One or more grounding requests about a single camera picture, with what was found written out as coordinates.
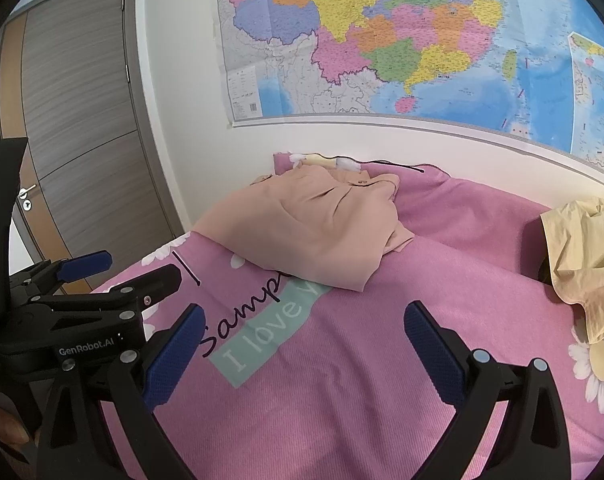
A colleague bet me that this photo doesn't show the cream yellow garment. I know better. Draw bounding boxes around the cream yellow garment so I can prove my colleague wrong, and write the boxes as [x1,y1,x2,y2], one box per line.
[541,198,604,344]

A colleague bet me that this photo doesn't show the dusty pink jacket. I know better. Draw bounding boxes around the dusty pink jacket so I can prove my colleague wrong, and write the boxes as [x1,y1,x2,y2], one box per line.
[193,165,413,292]

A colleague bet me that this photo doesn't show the colourful wall map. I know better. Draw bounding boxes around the colourful wall map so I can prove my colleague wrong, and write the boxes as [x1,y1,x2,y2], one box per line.
[215,0,604,171]

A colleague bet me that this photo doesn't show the grey wooden door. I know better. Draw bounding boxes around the grey wooden door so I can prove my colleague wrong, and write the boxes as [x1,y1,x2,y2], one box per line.
[0,0,183,273]

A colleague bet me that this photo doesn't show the silver door handle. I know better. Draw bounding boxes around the silver door handle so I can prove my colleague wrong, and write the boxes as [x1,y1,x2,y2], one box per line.
[17,184,37,211]

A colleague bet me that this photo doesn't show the left hand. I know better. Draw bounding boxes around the left hand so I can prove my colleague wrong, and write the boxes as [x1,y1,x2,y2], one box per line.
[0,408,30,448]

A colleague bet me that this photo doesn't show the pink daisy bed sheet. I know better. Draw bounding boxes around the pink daisy bed sheet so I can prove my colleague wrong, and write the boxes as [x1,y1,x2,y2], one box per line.
[114,166,604,479]

